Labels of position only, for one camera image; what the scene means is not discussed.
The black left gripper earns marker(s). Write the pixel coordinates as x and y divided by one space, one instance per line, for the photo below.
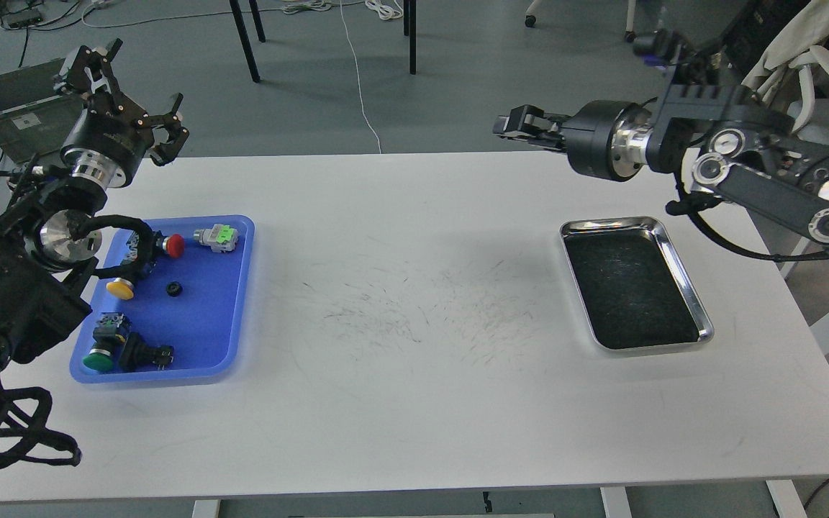
101 144

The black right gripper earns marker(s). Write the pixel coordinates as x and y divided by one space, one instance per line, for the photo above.
604 139

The small black gear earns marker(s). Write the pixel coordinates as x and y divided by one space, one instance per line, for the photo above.
174 289

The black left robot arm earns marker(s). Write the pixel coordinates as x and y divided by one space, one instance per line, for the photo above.
54 238

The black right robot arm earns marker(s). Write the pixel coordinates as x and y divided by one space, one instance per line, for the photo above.
720 143

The grey green connector part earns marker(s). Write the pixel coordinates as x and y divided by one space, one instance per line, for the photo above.
219 238

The grey plastic crate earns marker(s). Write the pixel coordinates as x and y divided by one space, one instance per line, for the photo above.
34 118

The silver metal tray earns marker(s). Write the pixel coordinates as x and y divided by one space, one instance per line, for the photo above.
636 293

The blue plastic tray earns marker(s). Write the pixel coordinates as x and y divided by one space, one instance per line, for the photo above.
202 324

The beige jacket on chair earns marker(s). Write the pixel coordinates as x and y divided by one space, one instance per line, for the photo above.
809 27

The red push button switch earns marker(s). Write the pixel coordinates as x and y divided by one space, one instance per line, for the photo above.
172 245

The yellow push button switch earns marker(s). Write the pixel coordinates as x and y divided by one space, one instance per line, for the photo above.
121 288

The green push button switch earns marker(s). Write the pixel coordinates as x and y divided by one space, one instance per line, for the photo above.
111 333

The black push button switch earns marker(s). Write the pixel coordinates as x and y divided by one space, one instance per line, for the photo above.
137 353

